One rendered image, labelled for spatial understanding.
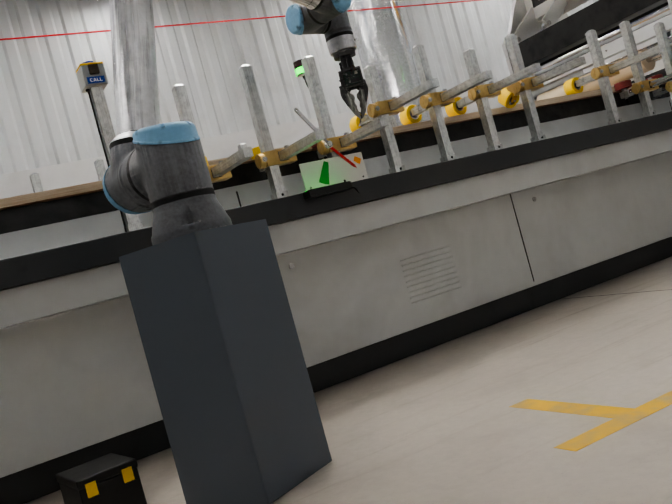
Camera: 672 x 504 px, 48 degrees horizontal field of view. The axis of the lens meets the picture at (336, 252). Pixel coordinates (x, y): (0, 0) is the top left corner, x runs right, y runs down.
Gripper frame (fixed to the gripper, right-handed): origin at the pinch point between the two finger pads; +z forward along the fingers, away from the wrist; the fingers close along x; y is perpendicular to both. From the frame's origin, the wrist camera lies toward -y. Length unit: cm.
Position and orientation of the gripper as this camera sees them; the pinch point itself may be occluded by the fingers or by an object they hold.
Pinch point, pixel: (360, 115)
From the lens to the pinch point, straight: 245.1
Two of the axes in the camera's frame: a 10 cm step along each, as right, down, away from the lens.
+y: -0.4, 0.1, -10.0
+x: 9.6, -2.7, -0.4
